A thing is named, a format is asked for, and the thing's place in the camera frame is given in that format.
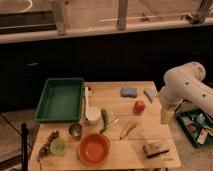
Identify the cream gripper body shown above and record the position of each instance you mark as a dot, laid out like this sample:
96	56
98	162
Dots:
166	115

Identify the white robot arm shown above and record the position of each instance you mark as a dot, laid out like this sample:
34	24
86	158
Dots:
185	82

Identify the small metal cup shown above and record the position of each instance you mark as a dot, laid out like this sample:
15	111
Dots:
75	130

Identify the green plastic cup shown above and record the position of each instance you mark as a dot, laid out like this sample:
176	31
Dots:
57	147

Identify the green bin with items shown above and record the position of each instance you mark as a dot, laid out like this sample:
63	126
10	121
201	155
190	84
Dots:
194	123

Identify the blue grey cloth piece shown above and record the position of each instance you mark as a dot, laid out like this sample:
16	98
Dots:
150	93

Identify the wooden block eraser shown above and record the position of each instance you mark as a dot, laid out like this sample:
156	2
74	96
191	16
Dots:
155	148

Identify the yellow banana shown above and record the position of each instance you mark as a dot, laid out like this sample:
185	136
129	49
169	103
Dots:
127	128

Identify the blue sponge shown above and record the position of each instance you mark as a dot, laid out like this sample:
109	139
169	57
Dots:
128	92

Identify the green cucumber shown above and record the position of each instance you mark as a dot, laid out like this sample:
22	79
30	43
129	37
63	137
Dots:
104	115

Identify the orange plastic bowl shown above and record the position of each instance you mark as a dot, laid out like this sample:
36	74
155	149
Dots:
93	149

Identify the green plastic tray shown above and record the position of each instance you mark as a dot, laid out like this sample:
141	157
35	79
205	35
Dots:
60	101

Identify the bunch of red grapes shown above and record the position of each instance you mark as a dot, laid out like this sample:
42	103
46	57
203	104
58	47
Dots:
45	148

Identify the black pole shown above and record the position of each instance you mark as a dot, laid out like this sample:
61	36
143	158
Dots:
24	134

